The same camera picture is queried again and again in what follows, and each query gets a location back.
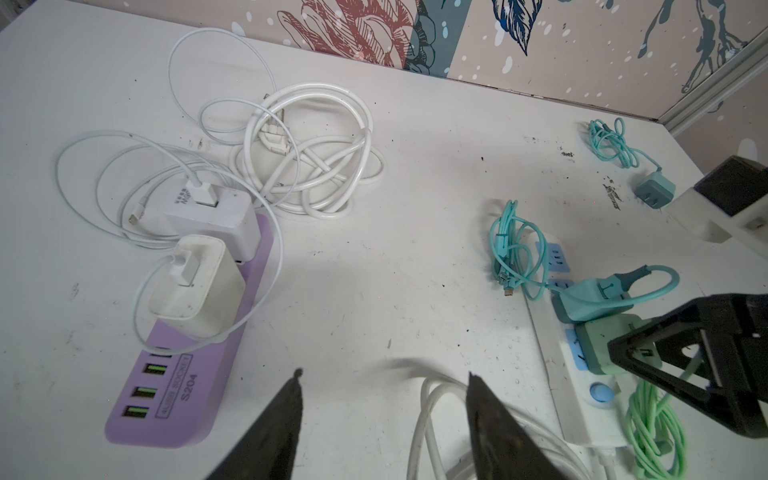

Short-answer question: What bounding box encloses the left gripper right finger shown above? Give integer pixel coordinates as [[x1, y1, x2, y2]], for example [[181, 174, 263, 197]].
[[466, 373, 565, 480]]

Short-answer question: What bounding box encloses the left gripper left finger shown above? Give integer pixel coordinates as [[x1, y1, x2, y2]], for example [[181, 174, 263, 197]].
[[208, 368, 303, 480]]

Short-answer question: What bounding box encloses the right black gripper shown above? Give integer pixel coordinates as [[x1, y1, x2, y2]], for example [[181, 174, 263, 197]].
[[607, 155, 768, 439]]

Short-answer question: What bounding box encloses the white blue power strip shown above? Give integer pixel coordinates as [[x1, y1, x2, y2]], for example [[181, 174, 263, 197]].
[[520, 232, 631, 448]]

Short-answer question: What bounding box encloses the purple power strip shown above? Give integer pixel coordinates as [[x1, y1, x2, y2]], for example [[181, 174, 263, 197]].
[[104, 212, 275, 449]]

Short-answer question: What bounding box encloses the green charger cable bundle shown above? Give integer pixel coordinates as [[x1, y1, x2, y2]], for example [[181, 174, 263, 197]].
[[574, 313, 703, 480]]

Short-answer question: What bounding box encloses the teal cable top bundle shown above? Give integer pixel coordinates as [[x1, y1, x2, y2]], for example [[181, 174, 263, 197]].
[[586, 116, 677, 210]]

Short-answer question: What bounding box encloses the small white plug adapter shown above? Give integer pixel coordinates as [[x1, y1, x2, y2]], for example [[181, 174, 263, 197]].
[[131, 234, 253, 355]]

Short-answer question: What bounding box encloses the white charger adapter with cable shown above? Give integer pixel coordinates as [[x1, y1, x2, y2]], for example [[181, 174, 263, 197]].
[[55, 26, 283, 262]]

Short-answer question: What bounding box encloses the white power strip cable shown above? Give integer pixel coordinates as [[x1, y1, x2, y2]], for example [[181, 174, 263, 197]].
[[230, 82, 386, 220]]

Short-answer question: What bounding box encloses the grey white coiled cable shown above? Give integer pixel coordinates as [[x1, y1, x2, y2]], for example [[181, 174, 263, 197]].
[[406, 376, 595, 480]]

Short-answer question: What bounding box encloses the aluminium frame rail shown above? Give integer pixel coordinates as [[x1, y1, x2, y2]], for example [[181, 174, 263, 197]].
[[657, 29, 767, 137]]

